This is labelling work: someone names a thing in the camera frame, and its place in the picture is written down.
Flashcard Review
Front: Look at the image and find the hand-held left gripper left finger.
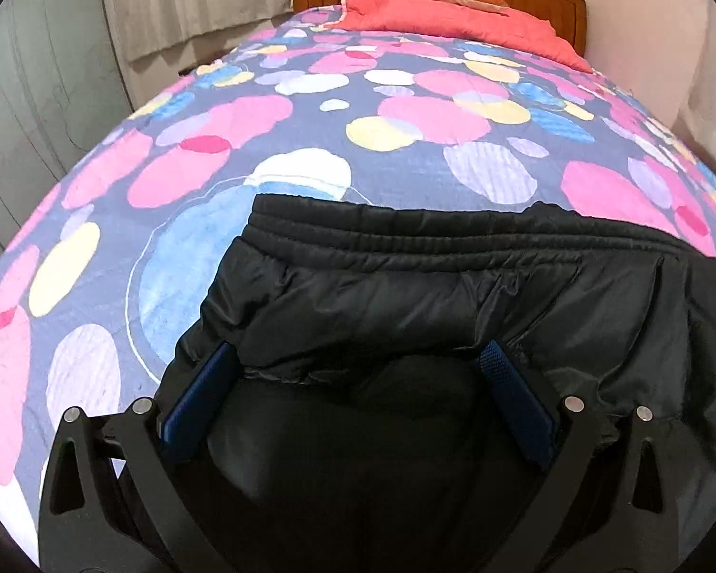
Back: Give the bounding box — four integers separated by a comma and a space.
39, 341, 240, 573

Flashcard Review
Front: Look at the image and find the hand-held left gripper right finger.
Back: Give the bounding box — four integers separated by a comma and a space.
479, 339, 681, 573

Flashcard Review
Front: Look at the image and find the black quilted jacket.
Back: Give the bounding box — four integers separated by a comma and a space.
113, 192, 716, 573

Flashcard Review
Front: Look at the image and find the polka dot bedspread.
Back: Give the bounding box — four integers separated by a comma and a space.
0, 3, 716, 568

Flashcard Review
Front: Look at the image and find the frosted glass wardrobe door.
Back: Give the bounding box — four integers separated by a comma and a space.
0, 0, 132, 264

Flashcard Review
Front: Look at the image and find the red quilted pillow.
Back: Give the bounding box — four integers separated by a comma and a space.
324, 0, 594, 74

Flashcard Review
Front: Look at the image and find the short cream window curtain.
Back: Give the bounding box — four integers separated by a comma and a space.
98, 0, 296, 64

